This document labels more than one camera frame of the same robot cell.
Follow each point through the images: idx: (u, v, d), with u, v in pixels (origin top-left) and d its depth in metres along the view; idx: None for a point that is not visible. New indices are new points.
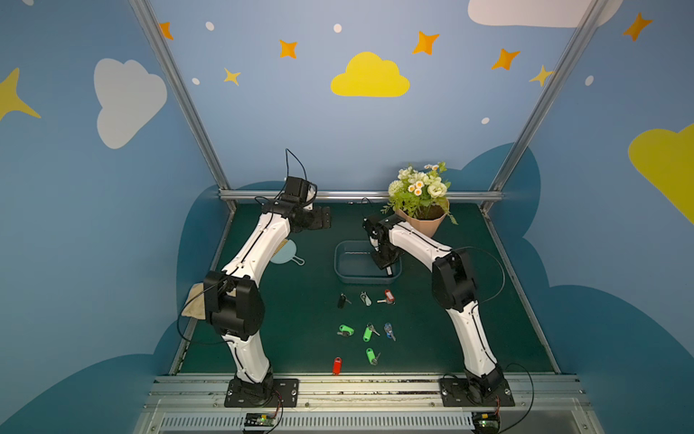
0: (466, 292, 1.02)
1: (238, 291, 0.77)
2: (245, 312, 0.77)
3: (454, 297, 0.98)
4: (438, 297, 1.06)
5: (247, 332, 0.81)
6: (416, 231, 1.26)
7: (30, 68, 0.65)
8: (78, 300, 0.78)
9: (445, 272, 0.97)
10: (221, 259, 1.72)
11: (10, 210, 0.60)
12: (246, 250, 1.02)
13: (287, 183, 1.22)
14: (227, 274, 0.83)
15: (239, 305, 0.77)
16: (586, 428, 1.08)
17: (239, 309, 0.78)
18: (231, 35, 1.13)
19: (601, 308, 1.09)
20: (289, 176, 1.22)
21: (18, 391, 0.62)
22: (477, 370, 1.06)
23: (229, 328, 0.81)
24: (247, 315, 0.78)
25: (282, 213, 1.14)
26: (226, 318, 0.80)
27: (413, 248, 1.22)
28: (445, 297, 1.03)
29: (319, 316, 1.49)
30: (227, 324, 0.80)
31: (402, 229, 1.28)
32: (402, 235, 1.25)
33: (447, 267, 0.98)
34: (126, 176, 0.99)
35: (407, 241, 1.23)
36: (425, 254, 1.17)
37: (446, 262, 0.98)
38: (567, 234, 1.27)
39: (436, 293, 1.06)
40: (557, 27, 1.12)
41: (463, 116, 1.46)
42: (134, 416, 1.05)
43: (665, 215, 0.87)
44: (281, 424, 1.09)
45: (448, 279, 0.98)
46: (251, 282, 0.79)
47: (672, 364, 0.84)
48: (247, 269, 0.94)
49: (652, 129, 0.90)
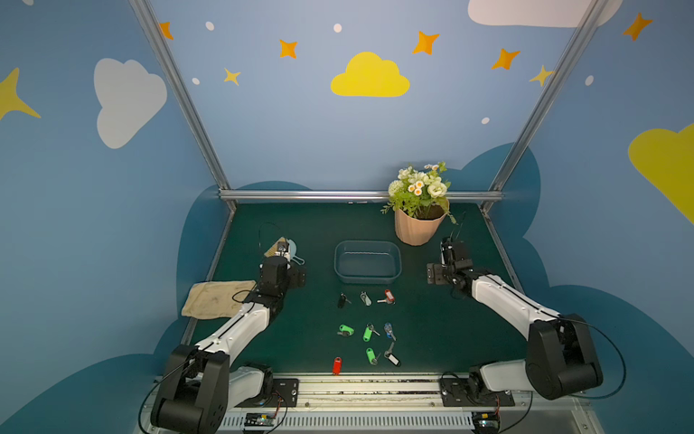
0: (578, 374, 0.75)
1: (208, 366, 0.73)
2: (208, 395, 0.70)
3: (558, 382, 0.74)
4: (534, 375, 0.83)
5: (200, 430, 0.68)
6: (507, 286, 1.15)
7: (29, 66, 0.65)
8: (78, 301, 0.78)
9: (549, 342, 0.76)
10: (221, 260, 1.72)
11: (11, 211, 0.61)
12: (223, 331, 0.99)
13: (263, 269, 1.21)
14: (198, 352, 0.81)
15: (204, 382, 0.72)
16: (586, 428, 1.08)
17: (201, 393, 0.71)
18: (231, 34, 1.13)
19: (602, 307, 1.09)
20: (266, 262, 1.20)
21: (18, 392, 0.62)
22: (493, 386, 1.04)
23: (179, 423, 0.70)
24: (208, 401, 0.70)
25: (264, 304, 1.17)
26: (176, 410, 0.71)
27: (503, 306, 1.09)
28: (546, 382, 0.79)
29: (320, 316, 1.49)
30: (179, 415, 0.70)
31: (490, 280, 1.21)
32: (491, 287, 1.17)
33: (553, 336, 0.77)
34: (126, 176, 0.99)
35: (495, 295, 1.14)
36: (520, 315, 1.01)
37: (552, 330, 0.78)
38: (567, 234, 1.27)
39: (531, 368, 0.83)
40: (558, 27, 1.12)
41: (463, 116, 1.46)
42: (134, 416, 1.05)
43: (666, 215, 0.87)
44: (281, 424, 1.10)
45: (552, 353, 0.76)
46: (225, 358, 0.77)
47: (672, 366, 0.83)
48: (221, 345, 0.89)
49: (652, 129, 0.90)
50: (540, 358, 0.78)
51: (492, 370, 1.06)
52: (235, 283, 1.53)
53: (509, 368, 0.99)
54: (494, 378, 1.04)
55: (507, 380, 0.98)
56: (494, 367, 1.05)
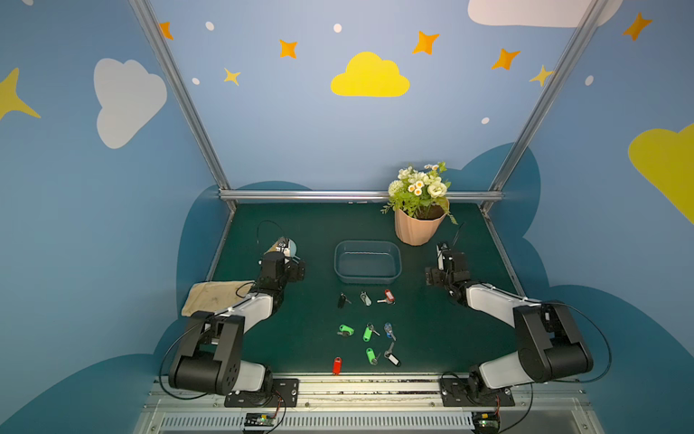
0: (565, 354, 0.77)
1: (226, 325, 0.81)
2: (227, 350, 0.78)
3: (545, 361, 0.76)
4: (526, 363, 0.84)
5: (220, 388, 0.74)
6: (494, 287, 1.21)
7: (29, 66, 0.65)
8: (78, 301, 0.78)
9: (531, 321, 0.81)
10: (221, 260, 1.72)
11: (11, 211, 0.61)
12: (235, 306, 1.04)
13: (263, 263, 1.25)
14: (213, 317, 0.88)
15: (223, 340, 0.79)
16: (586, 428, 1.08)
17: (220, 349, 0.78)
18: (231, 34, 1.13)
19: (602, 307, 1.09)
20: (264, 258, 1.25)
21: (18, 391, 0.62)
22: (492, 383, 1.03)
23: (197, 382, 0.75)
24: (228, 356, 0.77)
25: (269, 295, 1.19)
26: (193, 370, 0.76)
27: (494, 306, 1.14)
28: (535, 365, 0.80)
29: (320, 316, 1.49)
30: (198, 375, 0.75)
31: (478, 285, 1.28)
32: (479, 290, 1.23)
33: (535, 316, 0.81)
34: (126, 176, 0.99)
35: (484, 295, 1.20)
36: (506, 306, 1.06)
37: (534, 310, 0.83)
38: (568, 233, 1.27)
39: (524, 357, 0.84)
40: (558, 27, 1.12)
41: (463, 116, 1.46)
42: (134, 416, 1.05)
43: (665, 215, 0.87)
44: (281, 424, 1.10)
45: (535, 329, 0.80)
46: (239, 318, 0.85)
47: (672, 366, 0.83)
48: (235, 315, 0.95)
49: (651, 129, 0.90)
50: (527, 340, 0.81)
51: (491, 367, 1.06)
52: (235, 283, 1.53)
53: (505, 361, 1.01)
54: (493, 374, 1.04)
55: (504, 373, 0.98)
56: (493, 363, 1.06)
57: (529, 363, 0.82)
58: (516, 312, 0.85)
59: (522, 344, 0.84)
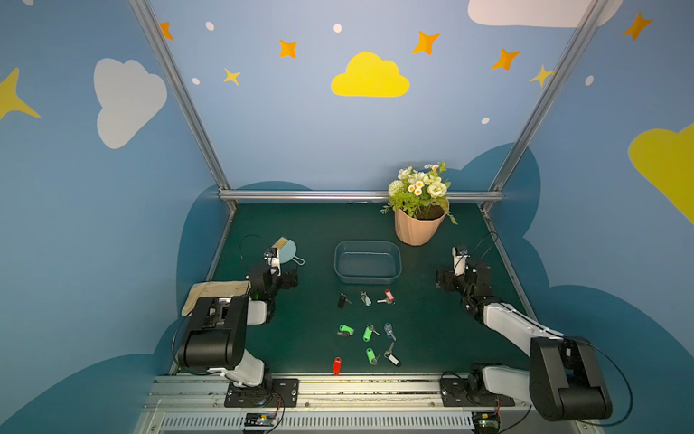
0: (581, 397, 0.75)
1: (233, 297, 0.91)
2: (235, 317, 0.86)
3: (558, 399, 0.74)
4: (536, 393, 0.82)
5: (229, 360, 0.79)
6: (516, 311, 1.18)
7: (29, 66, 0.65)
8: (78, 301, 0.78)
9: (548, 355, 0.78)
10: (221, 260, 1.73)
11: (10, 210, 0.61)
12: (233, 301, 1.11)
13: (250, 278, 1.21)
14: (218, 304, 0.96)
15: (232, 310, 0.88)
16: (586, 428, 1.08)
17: (229, 317, 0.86)
18: (231, 35, 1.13)
19: (602, 307, 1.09)
20: (251, 271, 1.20)
21: (17, 392, 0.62)
22: (493, 388, 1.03)
23: (205, 349, 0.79)
24: (236, 322, 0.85)
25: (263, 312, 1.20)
26: (201, 339, 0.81)
27: (512, 332, 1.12)
28: (545, 400, 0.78)
29: (320, 316, 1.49)
30: (207, 344, 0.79)
31: (498, 305, 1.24)
32: (498, 311, 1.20)
33: (554, 352, 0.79)
34: (125, 176, 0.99)
35: (503, 318, 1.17)
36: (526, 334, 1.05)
37: (554, 344, 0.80)
38: (568, 233, 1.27)
39: (534, 387, 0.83)
40: (558, 27, 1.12)
41: (463, 116, 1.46)
42: (134, 416, 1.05)
43: (666, 215, 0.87)
44: (281, 424, 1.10)
45: (552, 365, 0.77)
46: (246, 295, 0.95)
47: (673, 366, 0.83)
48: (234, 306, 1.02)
49: (652, 129, 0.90)
50: (541, 373, 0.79)
51: (494, 372, 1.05)
52: (235, 283, 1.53)
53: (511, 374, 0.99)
54: (495, 379, 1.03)
55: (508, 387, 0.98)
56: (498, 370, 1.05)
57: (539, 396, 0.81)
58: (534, 343, 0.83)
59: (536, 375, 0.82)
